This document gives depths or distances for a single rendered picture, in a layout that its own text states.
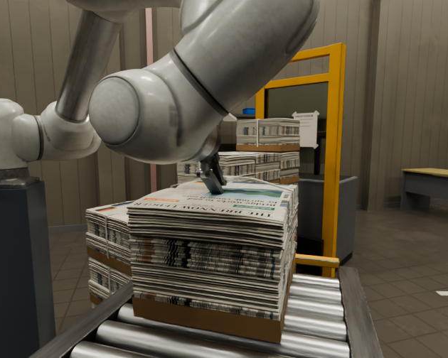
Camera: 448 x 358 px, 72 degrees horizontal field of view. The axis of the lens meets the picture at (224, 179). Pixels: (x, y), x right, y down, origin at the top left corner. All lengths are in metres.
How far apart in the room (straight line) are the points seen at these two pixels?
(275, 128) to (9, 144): 1.52
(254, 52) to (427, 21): 6.19
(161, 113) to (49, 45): 4.05
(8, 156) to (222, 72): 0.90
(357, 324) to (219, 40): 0.56
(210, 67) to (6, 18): 4.23
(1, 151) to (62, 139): 0.17
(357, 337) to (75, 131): 0.97
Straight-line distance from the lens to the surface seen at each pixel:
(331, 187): 2.53
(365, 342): 0.65
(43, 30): 4.41
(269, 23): 0.35
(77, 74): 1.03
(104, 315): 0.71
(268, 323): 0.58
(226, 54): 0.34
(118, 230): 1.34
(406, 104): 6.02
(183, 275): 0.59
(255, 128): 2.20
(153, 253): 0.60
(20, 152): 1.16
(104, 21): 0.93
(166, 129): 0.34
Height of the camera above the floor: 1.15
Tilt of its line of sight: 7 degrees down
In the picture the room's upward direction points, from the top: straight up
